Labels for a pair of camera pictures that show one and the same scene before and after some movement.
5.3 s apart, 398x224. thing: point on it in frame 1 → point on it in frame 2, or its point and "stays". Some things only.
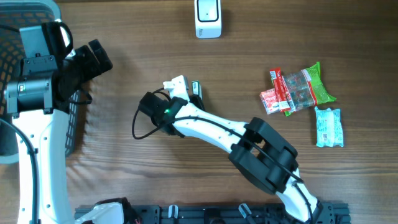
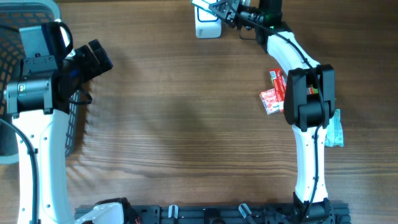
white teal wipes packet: [329, 132] stays
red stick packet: [285, 102] stays
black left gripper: [94, 68] stays
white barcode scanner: [208, 18] stays
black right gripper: [197, 101] → [231, 17]
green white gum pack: [196, 88] → [202, 5]
